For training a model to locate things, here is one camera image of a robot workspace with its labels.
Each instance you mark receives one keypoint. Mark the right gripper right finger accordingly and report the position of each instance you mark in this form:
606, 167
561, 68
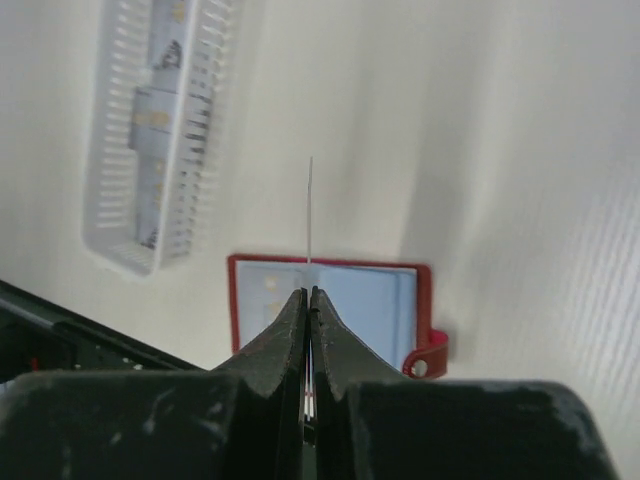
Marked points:
372, 422

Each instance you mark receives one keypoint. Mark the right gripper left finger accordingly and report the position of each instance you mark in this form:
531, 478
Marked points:
241, 420

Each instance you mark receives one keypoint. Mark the red leather card holder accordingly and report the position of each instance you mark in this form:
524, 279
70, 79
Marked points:
387, 305

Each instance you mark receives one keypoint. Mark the white plastic basket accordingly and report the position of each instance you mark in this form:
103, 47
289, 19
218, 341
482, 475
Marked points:
122, 66

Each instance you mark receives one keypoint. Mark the silver card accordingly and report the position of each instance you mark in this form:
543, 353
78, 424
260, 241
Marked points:
263, 289

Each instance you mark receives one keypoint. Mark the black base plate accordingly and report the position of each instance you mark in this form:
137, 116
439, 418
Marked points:
37, 335

